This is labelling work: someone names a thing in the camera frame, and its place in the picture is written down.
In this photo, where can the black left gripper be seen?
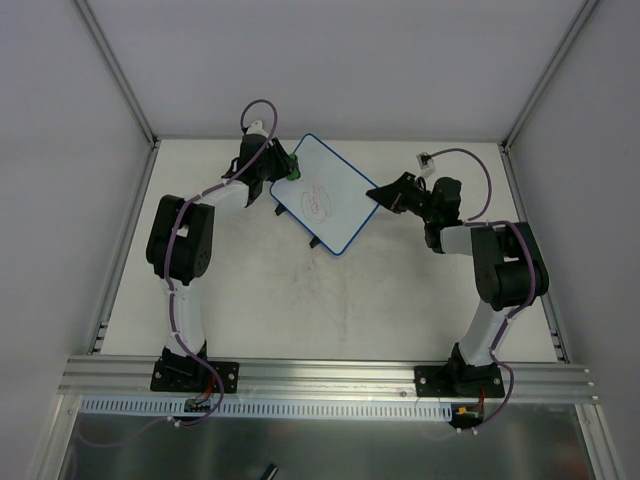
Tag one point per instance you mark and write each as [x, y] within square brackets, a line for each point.
[279, 163]

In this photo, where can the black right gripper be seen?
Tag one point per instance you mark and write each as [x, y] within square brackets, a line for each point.
[403, 193]

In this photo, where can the green bone shaped eraser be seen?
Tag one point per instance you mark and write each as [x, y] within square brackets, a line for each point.
[293, 168]

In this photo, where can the blue framed whiteboard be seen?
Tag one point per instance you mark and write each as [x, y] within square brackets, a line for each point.
[329, 199]

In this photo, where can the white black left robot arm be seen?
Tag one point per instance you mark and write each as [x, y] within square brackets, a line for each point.
[180, 243]

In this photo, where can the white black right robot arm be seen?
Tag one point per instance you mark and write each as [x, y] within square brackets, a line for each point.
[509, 273]

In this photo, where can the black whiteboard foot far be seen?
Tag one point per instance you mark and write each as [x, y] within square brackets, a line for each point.
[278, 211]

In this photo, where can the black whiteboard foot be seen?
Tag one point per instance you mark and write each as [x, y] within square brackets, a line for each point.
[278, 211]
[315, 243]

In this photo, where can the black whiteboard foot near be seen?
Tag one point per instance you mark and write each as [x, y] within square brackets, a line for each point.
[315, 243]

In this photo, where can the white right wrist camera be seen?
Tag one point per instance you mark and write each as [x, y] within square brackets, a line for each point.
[426, 164]

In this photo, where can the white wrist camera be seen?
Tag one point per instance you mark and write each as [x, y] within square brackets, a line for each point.
[426, 164]
[256, 128]

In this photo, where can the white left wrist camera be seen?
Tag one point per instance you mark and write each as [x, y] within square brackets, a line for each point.
[256, 128]

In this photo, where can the aluminium left frame post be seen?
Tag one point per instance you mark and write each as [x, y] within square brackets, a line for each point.
[114, 68]

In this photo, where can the aluminium frame post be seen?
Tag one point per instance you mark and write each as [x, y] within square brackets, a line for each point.
[114, 68]
[559, 54]

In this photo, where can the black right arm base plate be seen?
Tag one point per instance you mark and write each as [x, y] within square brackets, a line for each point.
[468, 382]

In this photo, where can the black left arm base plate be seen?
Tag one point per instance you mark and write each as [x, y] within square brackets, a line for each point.
[189, 376]

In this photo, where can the aluminium right frame post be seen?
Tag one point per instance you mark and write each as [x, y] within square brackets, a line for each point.
[559, 54]

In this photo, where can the aluminium front rail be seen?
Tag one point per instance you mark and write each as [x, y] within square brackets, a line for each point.
[548, 383]

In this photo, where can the white slotted cable duct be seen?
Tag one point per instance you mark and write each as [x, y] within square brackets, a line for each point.
[234, 407]

